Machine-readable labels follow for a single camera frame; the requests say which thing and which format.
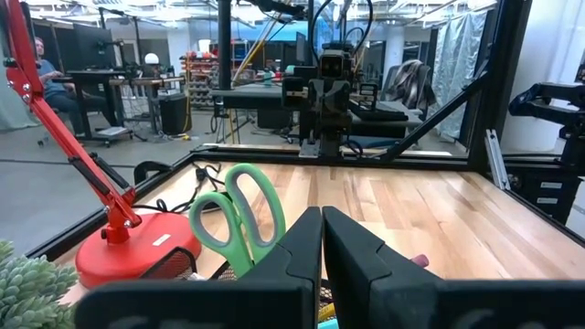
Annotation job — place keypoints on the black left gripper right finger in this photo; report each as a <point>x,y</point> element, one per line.
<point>434,306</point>

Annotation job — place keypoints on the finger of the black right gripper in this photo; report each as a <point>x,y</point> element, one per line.
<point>326,102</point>
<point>343,102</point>

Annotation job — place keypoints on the black power adapter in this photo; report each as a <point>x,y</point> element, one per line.
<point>200,173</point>

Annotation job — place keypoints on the black mesh desk organizer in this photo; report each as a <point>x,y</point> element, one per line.
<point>176,265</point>

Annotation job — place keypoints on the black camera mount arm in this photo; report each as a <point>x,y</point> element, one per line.
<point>548,102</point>

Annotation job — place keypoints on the red desk lamp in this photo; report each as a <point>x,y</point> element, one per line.
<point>128,251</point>

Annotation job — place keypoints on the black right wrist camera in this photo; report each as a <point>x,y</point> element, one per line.
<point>332,66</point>

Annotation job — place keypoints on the striped jacket on chair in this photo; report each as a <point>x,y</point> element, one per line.
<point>411,84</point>

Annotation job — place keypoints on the black desk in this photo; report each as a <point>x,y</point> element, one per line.
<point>98,75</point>

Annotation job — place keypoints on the black pole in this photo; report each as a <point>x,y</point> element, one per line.
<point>224,45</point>

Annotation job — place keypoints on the green artificial succulent plant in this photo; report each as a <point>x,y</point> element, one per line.
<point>27,292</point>

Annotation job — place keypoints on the silver frame bracket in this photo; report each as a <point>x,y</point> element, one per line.
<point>497,160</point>

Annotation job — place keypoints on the grey green marker pen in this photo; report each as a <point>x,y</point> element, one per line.
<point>330,325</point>

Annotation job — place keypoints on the pale plastic curtain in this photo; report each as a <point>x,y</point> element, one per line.
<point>457,68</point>

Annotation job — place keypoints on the white globe lamp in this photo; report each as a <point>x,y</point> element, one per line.
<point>151,58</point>

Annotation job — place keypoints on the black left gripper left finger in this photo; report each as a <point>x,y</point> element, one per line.
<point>228,306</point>

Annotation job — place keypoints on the black computer monitor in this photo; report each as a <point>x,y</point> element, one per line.
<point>93,45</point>

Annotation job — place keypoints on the person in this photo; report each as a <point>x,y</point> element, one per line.
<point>50,87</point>

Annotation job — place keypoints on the black trash bin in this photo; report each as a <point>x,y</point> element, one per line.
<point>175,114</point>

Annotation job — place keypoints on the black frame clamp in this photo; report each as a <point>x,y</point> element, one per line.
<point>148,169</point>

